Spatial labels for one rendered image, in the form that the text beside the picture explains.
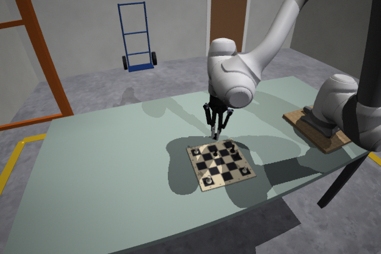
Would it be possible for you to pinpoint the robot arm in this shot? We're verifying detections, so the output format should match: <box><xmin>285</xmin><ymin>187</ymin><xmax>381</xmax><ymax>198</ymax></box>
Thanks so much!
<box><xmin>207</xmin><ymin>0</ymin><xmax>381</xmax><ymax>152</ymax></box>

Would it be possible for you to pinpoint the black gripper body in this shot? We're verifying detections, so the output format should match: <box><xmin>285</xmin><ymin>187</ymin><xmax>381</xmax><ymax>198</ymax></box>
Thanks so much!
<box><xmin>208</xmin><ymin>95</ymin><xmax>228</xmax><ymax>114</ymax></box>

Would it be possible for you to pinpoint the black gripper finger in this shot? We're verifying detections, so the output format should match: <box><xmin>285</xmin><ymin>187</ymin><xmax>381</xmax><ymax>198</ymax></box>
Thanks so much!
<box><xmin>203</xmin><ymin>103</ymin><xmax>217</xmax><ymax>138</ymax></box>
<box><xmin>216</xmin><ymin>108</ymin><xmax>233</xmax><ymax>140</ymax></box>

